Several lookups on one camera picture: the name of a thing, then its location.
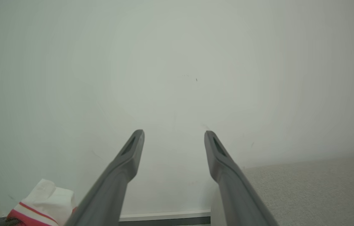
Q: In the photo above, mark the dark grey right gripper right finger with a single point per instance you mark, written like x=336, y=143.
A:
x=239, y=194

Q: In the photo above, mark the white and black baseboard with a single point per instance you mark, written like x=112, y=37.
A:
x=164, y=217

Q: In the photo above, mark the red and white jersey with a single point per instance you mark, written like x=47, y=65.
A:
x=49, y=201

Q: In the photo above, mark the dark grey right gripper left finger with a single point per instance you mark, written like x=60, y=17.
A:
x=111, y=188

